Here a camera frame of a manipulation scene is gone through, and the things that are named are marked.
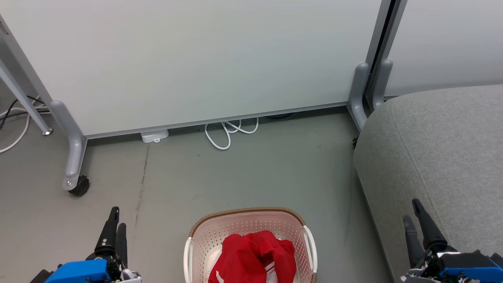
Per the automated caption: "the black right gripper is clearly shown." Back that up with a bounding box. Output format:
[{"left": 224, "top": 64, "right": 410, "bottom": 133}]
[{"left": 400, "top": 199, "right": 459, "bottom": 283}]

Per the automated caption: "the large black caster wheel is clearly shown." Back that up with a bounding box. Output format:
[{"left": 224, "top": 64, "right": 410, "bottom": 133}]
[{"left": 68, "top": 175, "right": 90, "bottom": 197}]

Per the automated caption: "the grey slanted metal leg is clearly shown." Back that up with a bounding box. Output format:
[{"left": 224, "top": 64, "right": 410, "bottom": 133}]
[{"left": 0, "top": 58, "right": 54, "bottom": 136}]

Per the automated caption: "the long white floor cable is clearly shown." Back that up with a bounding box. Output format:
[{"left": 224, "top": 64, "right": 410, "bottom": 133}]
[{"left": 0, "top": 97, "right": 47, "bottom": 154}]

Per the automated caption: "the red garment with white trim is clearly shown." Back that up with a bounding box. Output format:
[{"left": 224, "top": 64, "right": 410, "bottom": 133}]
[{"left": 246, "top": 230, "right": 297, "bottom": 283}]

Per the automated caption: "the thin black floor cable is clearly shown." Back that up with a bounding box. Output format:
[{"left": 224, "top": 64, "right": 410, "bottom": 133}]
[{"left": 0, "top": 96, "right": 51, "bottom": 131}]

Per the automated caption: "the grey partition foot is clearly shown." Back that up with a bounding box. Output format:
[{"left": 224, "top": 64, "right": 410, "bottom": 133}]
[
  {"left": 371, "top": 59, "right": 394, "bottom": 111},
  {"left": 347, "top": 62, "right": 372, "bottom": 132},
  {"left": 49, "top": 100, "right": 88, "bottom": 191}
]

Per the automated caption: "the plain red garment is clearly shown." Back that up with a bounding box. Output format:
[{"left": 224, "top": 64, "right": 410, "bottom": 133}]
[{"left": 208, "top": 234, "right": 262, "bottom": 283}]

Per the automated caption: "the coiled white cable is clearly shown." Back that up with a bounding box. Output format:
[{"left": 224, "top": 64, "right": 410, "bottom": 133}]
[{"left": 204, "top": 117, "right": 260, "bottom": 151}]

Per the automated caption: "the grey partition frame post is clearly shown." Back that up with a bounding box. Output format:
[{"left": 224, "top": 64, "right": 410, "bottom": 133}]
[{"left": 365, "top": 0, "right": 408, "bottom": 66}]

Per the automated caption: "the large white partition panel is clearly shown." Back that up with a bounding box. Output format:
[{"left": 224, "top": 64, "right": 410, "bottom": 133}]
[{"left": 0, "top": 0, "right": 382, "bottom": 139}]

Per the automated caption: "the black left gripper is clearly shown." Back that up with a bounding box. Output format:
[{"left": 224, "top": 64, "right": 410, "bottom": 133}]
[{"left": 86, "top": 206, "right": 142, "bottom": 283}]

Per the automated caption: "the narrow white partition panel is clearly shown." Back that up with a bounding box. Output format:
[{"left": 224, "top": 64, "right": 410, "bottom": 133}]
[{"left": 384, "top": 0, "right": 503, "bottom": 97}]

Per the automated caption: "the grey fabric sofa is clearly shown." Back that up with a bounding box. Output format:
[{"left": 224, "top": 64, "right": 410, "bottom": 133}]
[{"left": 353, "top": 84, "right": 503, "bottom": 283}]

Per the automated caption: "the white perforated laundry basket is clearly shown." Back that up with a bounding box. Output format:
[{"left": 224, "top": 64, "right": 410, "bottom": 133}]
[{"left": 184, "top": 207, "right": 318, "bottom": 283}]

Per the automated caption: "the white power adapter box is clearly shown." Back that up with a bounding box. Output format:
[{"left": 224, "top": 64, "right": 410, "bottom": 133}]
[{"left": 140, "top": 129, "right": 170, "bottom": 144}]

